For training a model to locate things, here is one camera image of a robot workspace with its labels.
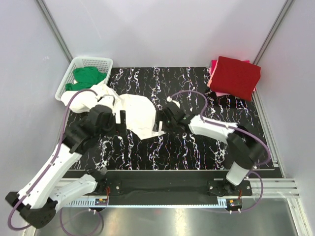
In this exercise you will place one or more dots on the white plastic basket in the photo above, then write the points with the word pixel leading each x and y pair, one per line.
pixel 103 65

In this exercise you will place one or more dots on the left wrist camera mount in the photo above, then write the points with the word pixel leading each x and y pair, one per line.
pixel 107 100

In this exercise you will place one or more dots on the slotted cable duct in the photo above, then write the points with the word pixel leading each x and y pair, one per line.
pixel 210 202

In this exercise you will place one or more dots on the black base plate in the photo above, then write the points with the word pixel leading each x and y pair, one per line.
pixel 171 185

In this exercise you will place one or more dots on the folded red t shirt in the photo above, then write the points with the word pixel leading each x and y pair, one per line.
pixel 236 77

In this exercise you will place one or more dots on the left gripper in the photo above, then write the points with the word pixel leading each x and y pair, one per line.
pixel 118 129

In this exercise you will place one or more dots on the white t shirt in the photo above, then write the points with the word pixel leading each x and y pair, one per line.
pixel 140 111

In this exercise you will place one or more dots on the right aluminium frame post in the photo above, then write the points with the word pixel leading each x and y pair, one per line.
pixel 273 30

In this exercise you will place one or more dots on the aluminium frame post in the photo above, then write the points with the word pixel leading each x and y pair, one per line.
pixel 54 28
pixel 273 30

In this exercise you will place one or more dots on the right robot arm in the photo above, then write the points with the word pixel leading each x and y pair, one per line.
pixel 246 149

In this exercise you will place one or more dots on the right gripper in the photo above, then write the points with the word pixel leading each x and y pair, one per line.
pixel 160 116

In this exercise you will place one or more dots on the left aluminium frame post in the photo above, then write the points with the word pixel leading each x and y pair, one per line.
pixel 54 28

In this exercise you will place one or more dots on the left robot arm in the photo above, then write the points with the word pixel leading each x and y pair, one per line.
pixel 39 201

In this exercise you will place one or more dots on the green t shirt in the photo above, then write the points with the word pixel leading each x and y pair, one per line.
pixel 85 78

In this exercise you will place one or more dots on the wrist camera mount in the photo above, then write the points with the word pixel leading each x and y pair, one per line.
pixel 170 100
pixel 107 100

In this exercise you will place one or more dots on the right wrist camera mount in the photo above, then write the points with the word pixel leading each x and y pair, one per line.
pixel 170 100

